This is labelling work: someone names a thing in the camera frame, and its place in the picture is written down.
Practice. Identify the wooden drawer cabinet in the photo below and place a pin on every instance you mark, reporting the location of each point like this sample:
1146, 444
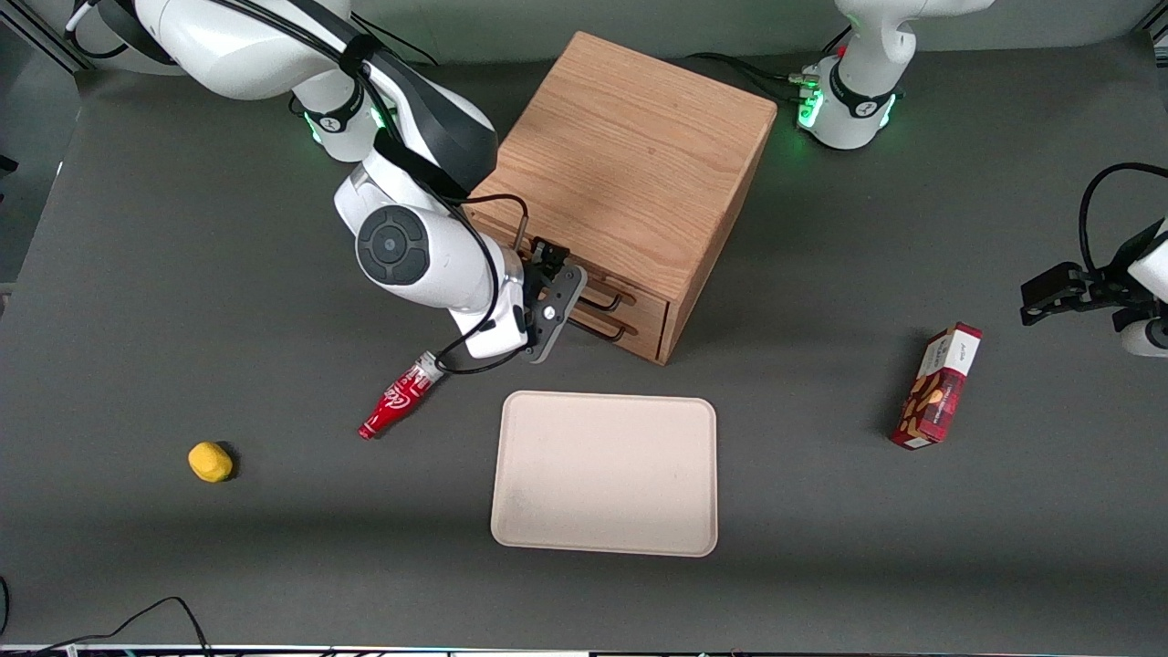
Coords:
630, 155

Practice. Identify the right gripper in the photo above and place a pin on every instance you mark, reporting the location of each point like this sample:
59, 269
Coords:
538, 275

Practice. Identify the yellow lemon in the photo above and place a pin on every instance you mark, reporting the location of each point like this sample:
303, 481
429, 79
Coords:
210, 462

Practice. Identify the aluminium frame profile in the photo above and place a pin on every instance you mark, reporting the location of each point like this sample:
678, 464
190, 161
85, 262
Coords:
46, 41

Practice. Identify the red cola bottle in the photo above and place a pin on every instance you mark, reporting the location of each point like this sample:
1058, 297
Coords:
397, 403

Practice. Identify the beige plastic tray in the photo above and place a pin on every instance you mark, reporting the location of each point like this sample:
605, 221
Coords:
602, 474

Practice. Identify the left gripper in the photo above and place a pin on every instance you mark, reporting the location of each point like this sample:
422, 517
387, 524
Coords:
1100, 285

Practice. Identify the red plaid cookie box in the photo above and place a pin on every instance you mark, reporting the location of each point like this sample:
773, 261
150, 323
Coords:
938, 392

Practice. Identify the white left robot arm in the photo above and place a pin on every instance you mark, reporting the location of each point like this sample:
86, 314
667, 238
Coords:
858, 109

